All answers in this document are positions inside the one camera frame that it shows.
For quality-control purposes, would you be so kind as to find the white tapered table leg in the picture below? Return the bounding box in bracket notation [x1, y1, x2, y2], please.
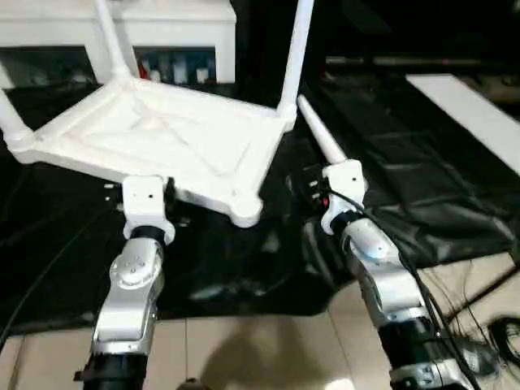
[297, 95, 346, 166]
[275, 0, 316, 119]
[95, 0, 133, 82]
[0, 87, 36, 150]

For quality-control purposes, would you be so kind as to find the white flat board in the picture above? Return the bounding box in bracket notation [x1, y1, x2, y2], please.
[405, 74, 520, 178]

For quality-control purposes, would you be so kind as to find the black stand pole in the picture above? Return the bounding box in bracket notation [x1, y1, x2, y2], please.
[446, 275, 520, 322]

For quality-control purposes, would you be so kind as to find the white plastic table top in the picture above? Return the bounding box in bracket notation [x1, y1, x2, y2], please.
[7, 76, 296, 228]

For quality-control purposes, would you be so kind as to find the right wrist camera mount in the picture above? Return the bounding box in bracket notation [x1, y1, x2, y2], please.
[320, 159, 366, 235]

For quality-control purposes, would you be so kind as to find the white sideboard cabinet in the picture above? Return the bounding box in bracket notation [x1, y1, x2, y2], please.
[0, 0, 237, 89]

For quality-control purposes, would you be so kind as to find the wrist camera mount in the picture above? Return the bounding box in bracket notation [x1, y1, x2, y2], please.
[320, 159, 366, 235]
[121, 175, 176, 245]

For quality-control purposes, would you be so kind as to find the robot arm base with cables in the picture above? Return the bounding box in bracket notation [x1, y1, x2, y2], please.
[422, 251, 520, 366]

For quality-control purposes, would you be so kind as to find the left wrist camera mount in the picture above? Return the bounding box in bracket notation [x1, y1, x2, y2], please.
[121, 175, 176, 245]

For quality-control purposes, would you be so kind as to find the black work mat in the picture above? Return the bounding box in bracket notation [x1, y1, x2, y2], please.
[0, 72, 515, 338]

